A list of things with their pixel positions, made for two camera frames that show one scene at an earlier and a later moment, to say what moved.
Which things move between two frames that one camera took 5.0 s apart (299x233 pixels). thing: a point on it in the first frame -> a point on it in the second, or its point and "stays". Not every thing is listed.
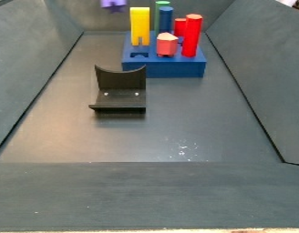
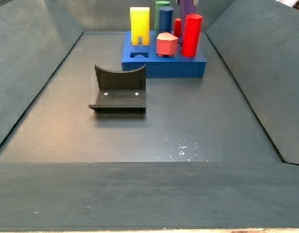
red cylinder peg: [193, 22] stays
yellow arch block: [140, 25] stays
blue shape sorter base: [161, 66] stays
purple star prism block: [113, 5] -> [185, 8]
